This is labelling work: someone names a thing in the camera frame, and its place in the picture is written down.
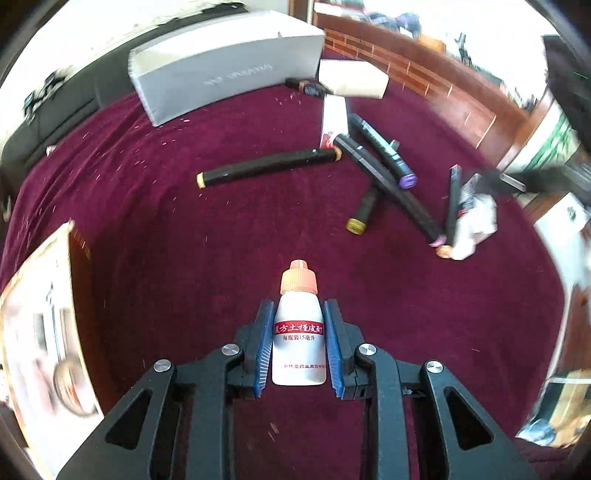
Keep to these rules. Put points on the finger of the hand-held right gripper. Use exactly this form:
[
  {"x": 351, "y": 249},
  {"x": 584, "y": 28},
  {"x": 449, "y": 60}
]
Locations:
[{"x": 531, "y": 179}]

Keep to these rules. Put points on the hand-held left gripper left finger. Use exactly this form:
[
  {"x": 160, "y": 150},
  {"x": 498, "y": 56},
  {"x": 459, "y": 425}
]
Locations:
[{"x": 264, "y": 346}]

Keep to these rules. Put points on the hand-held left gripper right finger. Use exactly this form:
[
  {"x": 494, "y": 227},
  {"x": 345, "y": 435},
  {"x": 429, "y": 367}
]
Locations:
[{"x": 333, "y": 346}]

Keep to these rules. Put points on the small white orange-cap bottle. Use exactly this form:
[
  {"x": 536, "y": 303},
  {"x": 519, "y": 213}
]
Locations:
[{"x": 298, "y": 318}]

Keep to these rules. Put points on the small white carton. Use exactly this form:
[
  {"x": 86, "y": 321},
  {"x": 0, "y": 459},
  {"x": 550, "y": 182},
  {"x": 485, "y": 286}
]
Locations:
[{"x": 478, "y": 221}]

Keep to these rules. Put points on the slim silver carton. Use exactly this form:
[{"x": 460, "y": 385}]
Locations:
[{"x": 333, "y": 115}]

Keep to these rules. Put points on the white gold-trimmed box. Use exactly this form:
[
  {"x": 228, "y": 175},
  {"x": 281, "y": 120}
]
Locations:
[{"x": 27, "y": 323}]

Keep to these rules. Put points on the black marker with orange end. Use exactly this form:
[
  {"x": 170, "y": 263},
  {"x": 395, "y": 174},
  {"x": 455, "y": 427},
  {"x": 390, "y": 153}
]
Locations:
[{"x": 453, "y": 198}]

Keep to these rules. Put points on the black marker with olive end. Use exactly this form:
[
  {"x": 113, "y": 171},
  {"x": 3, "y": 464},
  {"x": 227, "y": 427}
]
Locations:
[{"x": 364, "y": 212}]

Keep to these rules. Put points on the black marker with pink tip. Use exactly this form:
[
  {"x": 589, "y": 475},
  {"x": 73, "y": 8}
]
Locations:
[{"x": 392, "y": 189}]

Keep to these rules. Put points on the brown wooden cabinet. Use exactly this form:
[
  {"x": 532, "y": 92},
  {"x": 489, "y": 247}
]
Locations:
[{"x": 415, "y": 69}]

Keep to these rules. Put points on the black marker with purple cap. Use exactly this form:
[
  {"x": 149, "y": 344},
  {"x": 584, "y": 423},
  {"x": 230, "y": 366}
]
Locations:
[{"x": 369, "y": 131}]

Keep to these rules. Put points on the black marker with yellow end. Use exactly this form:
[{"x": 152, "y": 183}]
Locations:
[{"x": 268, "y": 165}]

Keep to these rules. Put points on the small white cardboard box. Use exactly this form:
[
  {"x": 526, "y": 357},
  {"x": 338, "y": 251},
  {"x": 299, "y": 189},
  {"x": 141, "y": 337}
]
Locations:
[{"x": 355, "y": 81}]

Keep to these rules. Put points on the black marker with blue band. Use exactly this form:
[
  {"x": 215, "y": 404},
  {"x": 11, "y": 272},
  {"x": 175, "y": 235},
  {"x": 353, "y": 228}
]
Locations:
[{"x": 318, "y": 90}]

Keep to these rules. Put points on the grey storage box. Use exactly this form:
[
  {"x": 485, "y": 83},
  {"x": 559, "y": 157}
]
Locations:
[{"x": 221, "y": 74}]

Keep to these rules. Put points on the black sofa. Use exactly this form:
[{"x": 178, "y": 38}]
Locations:
[{"x": 69, "y": 115}]

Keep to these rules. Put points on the dark tangled bundle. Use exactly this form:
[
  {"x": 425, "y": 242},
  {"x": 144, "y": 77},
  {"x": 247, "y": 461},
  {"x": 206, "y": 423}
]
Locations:
[{"x": 39, "y": 99}]

